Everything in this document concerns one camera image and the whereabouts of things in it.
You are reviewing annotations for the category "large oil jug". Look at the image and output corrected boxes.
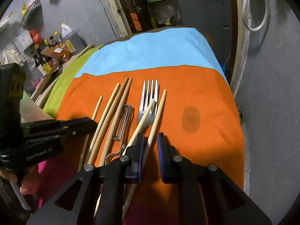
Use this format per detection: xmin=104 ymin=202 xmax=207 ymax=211
xmin=61 ymin=22 xmax=75 ymax=52

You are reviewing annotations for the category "red plastic bag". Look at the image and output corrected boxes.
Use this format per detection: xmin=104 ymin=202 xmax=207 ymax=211
xmin=29 ymin=30 xmax=43 ymax=45

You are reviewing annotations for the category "wooden chopstick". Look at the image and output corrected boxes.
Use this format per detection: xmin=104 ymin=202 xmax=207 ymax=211
xmin=84 ymin=83 xmax=120 ymax=165
xmin=93 ymin=98 xmax=156 ymax=218
xmin=88 ymin=77 xmax=129 ymax=164
xmin=77 ymin=95 xmax=104 ymax=172
xmin=98 ymin=78 xmax=132 ymax=167
xmin=123 ymin=89 xmax=167 ymax=221

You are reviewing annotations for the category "steel vegetable peeler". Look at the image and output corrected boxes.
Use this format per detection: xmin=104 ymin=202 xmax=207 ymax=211
xmin=105 ymin=105 xmax=133 ymax=165

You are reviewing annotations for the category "steel fork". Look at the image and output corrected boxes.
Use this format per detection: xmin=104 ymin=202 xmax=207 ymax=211
xmin=137 ymin=80 xmax=159 ymax=131

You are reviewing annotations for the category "small clear sauce bottle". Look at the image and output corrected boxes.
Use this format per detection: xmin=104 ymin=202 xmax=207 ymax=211
xmin=54 ymin=31 xmax=63 ymax=44

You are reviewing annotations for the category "colourful patchwork table cloth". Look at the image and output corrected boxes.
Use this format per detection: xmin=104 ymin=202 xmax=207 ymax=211
xmin=34 ymin=26 xmax=246 ymax=225

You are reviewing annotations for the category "white hose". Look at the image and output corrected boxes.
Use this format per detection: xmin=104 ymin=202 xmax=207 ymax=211
xmin=241 ymin=0 xmax=269 ymax=32

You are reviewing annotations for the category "dark soy sauce bottle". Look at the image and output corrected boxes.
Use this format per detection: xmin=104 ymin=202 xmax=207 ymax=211
xmin=34 ymin=44 xmax=51 ymax=74

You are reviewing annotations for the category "person's left hand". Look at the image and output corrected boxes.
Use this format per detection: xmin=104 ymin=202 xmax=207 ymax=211
xmin=1 ymin=165 xmax=40 ymax=195

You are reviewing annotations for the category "white wall box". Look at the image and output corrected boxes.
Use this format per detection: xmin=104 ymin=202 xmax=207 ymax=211
xmin=16 ymin=31 xmax=33 ymax=50

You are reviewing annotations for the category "dark grey cabinet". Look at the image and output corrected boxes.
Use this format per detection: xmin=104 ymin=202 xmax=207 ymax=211
xmin=179 ymin=0 xmax=232 ymax=64

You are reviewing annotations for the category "grey wall shelf rack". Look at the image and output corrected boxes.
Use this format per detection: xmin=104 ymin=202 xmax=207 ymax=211
xmin=20 ymin=0 xmax=41 ymax=28

